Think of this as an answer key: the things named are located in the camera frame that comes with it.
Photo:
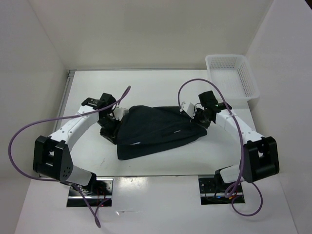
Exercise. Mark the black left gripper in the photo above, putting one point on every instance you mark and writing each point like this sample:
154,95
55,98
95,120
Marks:
111,135

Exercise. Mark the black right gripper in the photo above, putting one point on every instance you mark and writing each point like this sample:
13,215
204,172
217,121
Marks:
197,111

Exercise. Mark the dark navy shorts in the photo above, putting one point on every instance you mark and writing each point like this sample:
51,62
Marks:
149,130

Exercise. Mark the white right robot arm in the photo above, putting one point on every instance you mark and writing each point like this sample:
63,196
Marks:
260,154

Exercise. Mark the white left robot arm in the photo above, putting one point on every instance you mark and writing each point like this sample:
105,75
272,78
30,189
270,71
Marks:
52,154

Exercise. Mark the white perforated plastic basket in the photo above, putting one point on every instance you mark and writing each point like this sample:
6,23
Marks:
233,76

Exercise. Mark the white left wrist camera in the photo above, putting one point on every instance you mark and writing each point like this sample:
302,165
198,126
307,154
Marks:
119,113

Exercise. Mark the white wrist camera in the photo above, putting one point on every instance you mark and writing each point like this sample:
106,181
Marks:
188,108
119,113

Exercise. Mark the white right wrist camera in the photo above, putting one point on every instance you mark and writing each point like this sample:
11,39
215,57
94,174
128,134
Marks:
188,108

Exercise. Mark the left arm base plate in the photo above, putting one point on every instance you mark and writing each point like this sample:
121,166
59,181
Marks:
100,195

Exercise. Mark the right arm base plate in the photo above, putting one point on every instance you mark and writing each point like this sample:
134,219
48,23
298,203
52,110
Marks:
212,192

